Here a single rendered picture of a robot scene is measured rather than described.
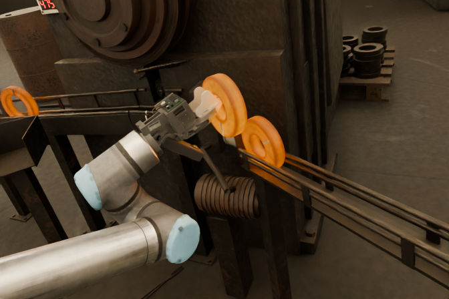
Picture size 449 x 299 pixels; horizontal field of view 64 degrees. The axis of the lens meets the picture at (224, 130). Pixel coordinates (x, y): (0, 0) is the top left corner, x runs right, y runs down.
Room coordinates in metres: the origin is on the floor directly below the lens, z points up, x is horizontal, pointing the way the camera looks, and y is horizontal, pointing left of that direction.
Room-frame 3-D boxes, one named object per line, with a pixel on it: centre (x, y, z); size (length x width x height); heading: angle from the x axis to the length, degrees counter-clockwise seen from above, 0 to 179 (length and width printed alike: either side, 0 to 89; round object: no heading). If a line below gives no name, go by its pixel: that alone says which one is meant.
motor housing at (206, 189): (0.92, 0.02, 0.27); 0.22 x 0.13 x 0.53; 62
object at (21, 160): (1.22, 0.83, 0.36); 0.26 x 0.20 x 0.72; 97
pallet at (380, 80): (2.84, -0.85, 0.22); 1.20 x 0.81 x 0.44; 60
